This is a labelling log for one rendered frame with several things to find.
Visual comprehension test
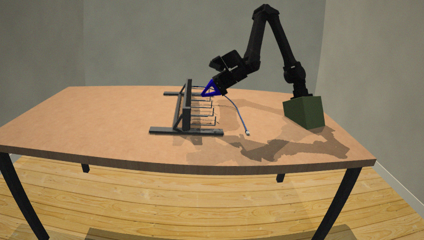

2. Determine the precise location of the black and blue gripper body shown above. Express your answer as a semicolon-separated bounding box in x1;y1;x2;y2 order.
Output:
212;75;237;96

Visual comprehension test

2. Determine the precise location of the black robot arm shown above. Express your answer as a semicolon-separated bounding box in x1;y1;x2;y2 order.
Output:
209;4;313;100

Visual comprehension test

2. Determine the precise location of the grey patch panel rack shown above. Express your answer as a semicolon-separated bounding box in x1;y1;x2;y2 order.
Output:
149;78;224;136

